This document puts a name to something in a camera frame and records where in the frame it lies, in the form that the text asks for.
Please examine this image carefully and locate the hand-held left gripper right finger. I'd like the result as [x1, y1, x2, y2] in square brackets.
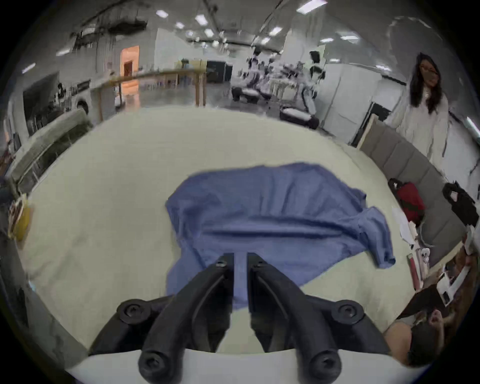
[245, 252, 391, 383]

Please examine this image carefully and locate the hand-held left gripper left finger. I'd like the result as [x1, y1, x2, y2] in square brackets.
[88, 252, 235, 383]

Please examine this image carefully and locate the blue shirt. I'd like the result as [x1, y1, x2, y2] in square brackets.
[165, 162, 397, 310]

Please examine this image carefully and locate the bed with beige sheet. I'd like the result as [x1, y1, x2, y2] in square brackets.
[15, 106, 426, 355]

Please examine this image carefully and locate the white paper sheet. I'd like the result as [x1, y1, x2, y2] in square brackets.
[391, 206, 418, 245]

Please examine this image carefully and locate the red bag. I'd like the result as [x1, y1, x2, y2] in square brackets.
[388, 178, 427, 226]

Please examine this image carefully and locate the grey padded headboard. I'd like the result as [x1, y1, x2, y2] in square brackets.
[359, 114, 470, 268]

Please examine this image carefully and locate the black bag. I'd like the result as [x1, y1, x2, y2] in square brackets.
[442, 181, 480, 228]

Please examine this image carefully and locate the white robot on black base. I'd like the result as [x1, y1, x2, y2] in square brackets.
[230, 55, 271, 105]
[279, 50, 328, 130]

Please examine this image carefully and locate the white washing machine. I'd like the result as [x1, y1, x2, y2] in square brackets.
[73, 94, 93, 118]

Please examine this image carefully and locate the long wooden table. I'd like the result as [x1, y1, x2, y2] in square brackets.
[90, 68, 208, 123]

